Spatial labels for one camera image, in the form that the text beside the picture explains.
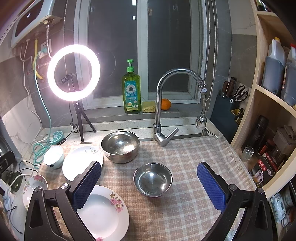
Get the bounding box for deep plate pink roses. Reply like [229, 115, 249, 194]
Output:
[22, 175, 48, 210]

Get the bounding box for white plate pink flower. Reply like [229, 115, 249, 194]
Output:
[77, 185, 130, 241]

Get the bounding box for light blue ceramic bowl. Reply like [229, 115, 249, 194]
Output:
[43, 145, 65, 169]

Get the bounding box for large stainless steel bowl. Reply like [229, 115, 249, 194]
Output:
[101, 131, 140, 164]

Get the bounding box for small red steel bowl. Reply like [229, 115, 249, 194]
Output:
[133, 162, 173, 198]

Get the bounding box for chrome kitchen faucet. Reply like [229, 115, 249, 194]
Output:
[153, 68, 207, 147]

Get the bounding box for plaid tablecloth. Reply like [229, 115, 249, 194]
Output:
[36, 133, 258, 241]

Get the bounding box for small glass cup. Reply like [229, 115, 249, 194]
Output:
[241, 145, 255, 162]

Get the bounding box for wooden shelf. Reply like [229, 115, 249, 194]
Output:
[230, 0, 296, 200]

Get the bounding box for black thermos bottle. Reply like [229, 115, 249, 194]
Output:
[248, 115, 269, 149]

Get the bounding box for knife holder with scissors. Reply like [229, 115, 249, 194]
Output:
[210, 77, 248, 143]

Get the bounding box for orange fruit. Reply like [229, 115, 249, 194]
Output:
[161, 98, 171, 111]

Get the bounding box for dark soy sauce jug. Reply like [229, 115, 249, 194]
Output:
[261, 37, 286, 96]

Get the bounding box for yellow sponge cloth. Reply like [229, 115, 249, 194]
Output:
[142, 101, 156, 113]

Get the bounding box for green dish soap bottle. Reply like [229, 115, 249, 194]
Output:
[122, 59, 142, 114]

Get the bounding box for water heater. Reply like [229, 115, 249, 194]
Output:
[11, 0, 66, 49]

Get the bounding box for teal cable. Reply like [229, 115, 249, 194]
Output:
[32, 52, 64, 164]

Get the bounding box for teal cable reel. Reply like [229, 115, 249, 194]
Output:
[50, 131, 64, 145]

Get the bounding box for ring light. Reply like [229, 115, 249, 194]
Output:
[47, 44, 100, 101]

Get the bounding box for white cable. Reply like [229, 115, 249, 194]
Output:
[19, 39, 50, 144]

